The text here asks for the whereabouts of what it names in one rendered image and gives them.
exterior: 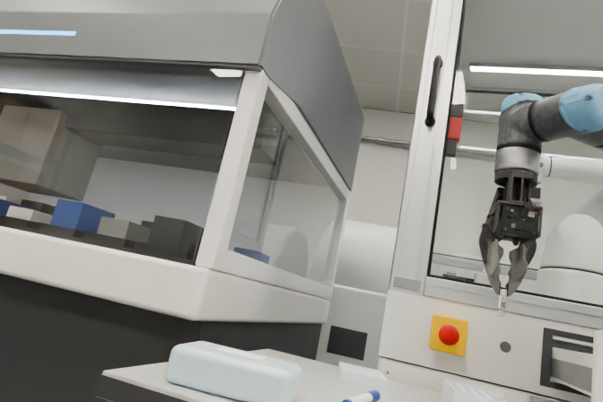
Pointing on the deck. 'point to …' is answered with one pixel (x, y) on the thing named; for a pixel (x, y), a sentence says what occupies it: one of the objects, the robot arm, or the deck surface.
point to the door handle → (433, 91)
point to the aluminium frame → (418, 188)
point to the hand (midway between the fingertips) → (502, 288)
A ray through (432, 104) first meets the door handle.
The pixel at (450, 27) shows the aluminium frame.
